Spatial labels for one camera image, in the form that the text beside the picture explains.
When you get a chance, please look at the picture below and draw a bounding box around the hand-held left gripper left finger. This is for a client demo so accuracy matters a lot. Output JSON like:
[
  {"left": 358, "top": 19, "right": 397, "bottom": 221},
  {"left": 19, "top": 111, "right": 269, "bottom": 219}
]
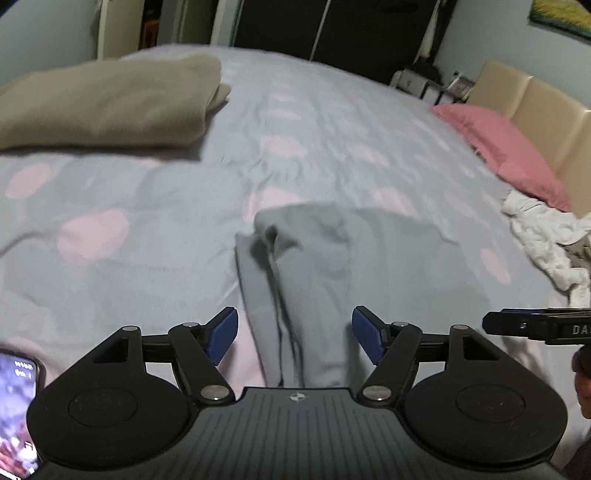
[{"left": 90, "top": 307, "right": 239, "bottom": 407}]

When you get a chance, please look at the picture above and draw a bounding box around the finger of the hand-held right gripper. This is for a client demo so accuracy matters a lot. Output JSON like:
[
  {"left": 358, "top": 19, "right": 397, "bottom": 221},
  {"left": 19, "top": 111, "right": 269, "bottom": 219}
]
[{"left": 482, "top": 308, "right": 550, "bottom": 341}]

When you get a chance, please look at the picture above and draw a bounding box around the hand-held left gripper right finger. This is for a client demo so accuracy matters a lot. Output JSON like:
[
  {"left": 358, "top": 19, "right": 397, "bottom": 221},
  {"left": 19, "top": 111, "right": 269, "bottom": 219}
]
[{"left": 352, "top": 307, "right": 502, "bottom": 407}]

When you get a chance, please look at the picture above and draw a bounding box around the grey long-sleeve shirt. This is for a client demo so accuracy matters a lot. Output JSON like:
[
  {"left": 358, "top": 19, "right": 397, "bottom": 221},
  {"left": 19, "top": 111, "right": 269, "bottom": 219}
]
[{"left": 235, "top": 202, "right": 497, "bottom": 389}]

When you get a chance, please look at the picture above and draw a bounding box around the person's right hand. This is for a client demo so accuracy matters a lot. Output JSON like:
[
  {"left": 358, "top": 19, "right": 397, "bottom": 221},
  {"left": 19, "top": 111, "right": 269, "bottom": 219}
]
[{"left": 571, "top": 346, "right": 591, "bottom": 420}]

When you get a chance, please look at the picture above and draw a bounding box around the brown striped garment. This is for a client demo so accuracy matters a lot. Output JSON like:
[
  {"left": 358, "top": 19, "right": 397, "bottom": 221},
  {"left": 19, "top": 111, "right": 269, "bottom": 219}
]
[{"left": 566, "top": 237, "right": 591, "bottom": 271}]

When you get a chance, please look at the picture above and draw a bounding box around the white crinkled garment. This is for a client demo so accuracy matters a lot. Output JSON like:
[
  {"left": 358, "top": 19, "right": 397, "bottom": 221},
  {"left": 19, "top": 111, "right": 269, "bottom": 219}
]
[{"left": 501, "top": 189, "right": 591, "bottom": 296}]

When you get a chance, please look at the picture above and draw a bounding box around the grey bed with pink dots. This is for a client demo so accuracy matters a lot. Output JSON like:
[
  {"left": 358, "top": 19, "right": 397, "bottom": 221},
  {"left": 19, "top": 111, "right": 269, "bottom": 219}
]
[{"left": 0, "top": 44, "right": 591, "bottom": 416}]

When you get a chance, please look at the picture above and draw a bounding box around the pink pillow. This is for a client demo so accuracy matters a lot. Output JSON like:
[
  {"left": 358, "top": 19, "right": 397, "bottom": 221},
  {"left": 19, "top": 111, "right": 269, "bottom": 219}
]
[{"left": 431, "top": 104, "right": 573, "bottom": 213}]

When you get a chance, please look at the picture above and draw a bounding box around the beige padded headboard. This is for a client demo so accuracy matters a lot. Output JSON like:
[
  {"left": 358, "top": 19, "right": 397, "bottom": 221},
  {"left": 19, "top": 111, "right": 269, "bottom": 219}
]
[{"left": 466, "top": 60, "right": 591, "bottom": 217}]

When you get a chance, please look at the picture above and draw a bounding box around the black smartphone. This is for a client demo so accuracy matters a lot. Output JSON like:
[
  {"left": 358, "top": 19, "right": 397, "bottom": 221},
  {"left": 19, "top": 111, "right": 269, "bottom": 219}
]
[{"left": 0, "top": 348, "right": 47, "bottom": 480}]

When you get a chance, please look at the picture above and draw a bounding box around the white nightstand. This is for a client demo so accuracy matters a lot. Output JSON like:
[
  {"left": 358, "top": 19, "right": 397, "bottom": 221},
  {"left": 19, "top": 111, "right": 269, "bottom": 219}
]
[{"left": 390, "top": 69, "right": 462, "bottom": 104}]

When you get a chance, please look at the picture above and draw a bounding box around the beige folded blanket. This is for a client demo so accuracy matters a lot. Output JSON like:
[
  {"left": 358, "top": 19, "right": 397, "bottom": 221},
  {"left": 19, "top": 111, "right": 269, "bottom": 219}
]
[{"left": 0, "top": 53, "right": 232, "bottom": 151}]

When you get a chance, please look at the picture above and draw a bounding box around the black wardrobe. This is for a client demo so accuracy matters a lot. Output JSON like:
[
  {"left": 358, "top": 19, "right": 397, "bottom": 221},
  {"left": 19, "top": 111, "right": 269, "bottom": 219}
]
[{"left": 231, "top": 0, "right": 458, "bottom": 86}]

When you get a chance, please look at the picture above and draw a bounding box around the white door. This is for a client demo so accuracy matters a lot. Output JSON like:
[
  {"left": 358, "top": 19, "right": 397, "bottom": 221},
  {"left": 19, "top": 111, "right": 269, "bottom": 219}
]
[{"left": 95, "top": 0, "right": 144, "bottom": 60}]

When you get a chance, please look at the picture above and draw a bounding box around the framed wall painting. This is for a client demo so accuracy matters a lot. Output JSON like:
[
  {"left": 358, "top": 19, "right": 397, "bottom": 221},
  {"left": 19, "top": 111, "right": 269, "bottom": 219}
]
[{"left": 529, "top": 0, "right": 591, "bottom": 35}]

